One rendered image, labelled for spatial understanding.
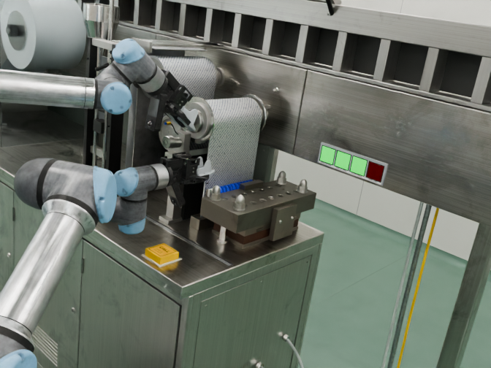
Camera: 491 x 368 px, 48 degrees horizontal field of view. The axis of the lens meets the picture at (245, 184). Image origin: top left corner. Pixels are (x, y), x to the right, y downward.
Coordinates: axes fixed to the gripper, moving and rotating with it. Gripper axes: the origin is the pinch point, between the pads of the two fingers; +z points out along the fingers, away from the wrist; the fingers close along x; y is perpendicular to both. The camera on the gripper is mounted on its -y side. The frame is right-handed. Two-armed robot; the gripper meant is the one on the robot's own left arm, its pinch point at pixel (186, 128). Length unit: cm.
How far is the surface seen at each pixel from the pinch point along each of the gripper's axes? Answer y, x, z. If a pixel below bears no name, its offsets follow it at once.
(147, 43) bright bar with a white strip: 17.9, 24.3, -13.2
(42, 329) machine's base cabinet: -84, 47, 42
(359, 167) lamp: 20, -42, 31
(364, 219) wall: 83, 70, 282
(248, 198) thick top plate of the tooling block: -6.3, -17.4, 23.5
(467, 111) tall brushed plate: 39, -70, 16
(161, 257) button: -37.6, -18.9, 2.7
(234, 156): 3.6, -5.9, 19.3
